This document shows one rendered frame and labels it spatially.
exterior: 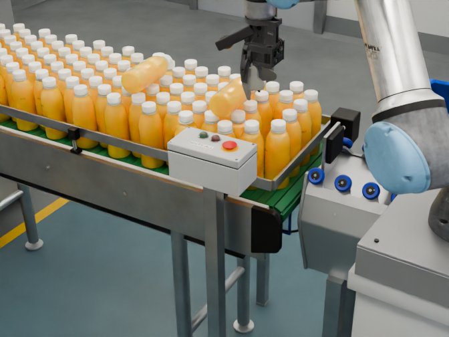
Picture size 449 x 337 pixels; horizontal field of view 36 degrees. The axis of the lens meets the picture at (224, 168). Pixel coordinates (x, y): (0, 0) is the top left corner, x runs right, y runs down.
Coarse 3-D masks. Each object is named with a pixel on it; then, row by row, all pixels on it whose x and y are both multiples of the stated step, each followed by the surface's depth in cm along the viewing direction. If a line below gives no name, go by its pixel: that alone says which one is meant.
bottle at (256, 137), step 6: (246, 132) 183; (252, 132) 182; (258, 132) 183; (240, 138) 185; (246, 138) 183; (252, 138) 182; (258, 138) 183; (258, 144) 183; (264, 144) 186; (258, 150) 184; (264, 150) 187; (258, 156) 185; (258, 162) 186; (258, 168) 187; (258, 174) 188; (252, 186) 189
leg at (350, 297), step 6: (348, 288) 216; (348, 294) 217; (354, 294) 216; (348, 300) 218; (354, 300) 217; (348, 306) 219; (354, 306) 218; (348, 312) 220; (348, 318) 222; (348, 324) 223; (342, 330) 225; (348, 330) 224; (342, 336) 226; (348, 336) 225
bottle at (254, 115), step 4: (248, 112) 193; (252, 112) 193; (256, 112) 194; (248, 116) 193; (252, 116) 193; (256, 116) 193; (260, 116) 195; (260, 120) 194; (260, 124) 195; (260, 128) 195
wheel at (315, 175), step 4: (312, 168) 184; (316, 168) 183; (320, 168) 183; (312, 172) 184; (316, 172) 183; (320, 172) 183; (308, 176) 184; (312, 176) 183; (316, 176) 183; (320, 176) 183; (324, 176) 183; (312, 180) 183; (316, 180) 183; (320, 180) 182; (316, 184) 183
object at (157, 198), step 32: (0, 128) 224; (0, 160) 229; (32, 160) 221; (64, 160) 213; (96, 160) 205; (64, 192) 220; (96, 192) 212; (128, 192) 205; (160, 192) 198; (192, 192) 191; (32, 224) 310; (160, 224) 204; (192, 224) 197; (224, 224) 191; (256, 224) 185; (256, 256) 190; (192, 320) 231
